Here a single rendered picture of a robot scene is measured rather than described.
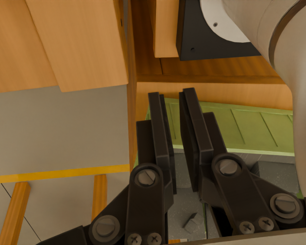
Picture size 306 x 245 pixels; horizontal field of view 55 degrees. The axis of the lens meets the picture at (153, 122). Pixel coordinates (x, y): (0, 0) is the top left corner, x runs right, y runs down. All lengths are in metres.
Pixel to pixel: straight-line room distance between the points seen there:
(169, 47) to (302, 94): 0.36
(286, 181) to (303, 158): 0.69
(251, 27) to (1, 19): 0.41
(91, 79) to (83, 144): 1.50
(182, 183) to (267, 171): 0.28
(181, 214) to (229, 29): 0.53
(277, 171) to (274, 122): 0.20
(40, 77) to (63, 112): 1.26
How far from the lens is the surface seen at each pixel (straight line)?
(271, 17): 0.39
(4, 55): 0.63
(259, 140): 0.77
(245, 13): 0.45
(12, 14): 0.59
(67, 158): 2.21
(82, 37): 0.56
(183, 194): 0.89
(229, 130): 0.75
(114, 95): 1.77
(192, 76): 0.78
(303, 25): 0.35
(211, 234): 0.92
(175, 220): 0.88
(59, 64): 0.59
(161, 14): 0.59
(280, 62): 0.37
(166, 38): 0.61
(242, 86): 0.81
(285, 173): 1.01
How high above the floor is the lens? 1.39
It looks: 46 degrees down
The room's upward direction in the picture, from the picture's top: 173 degrees clockwise
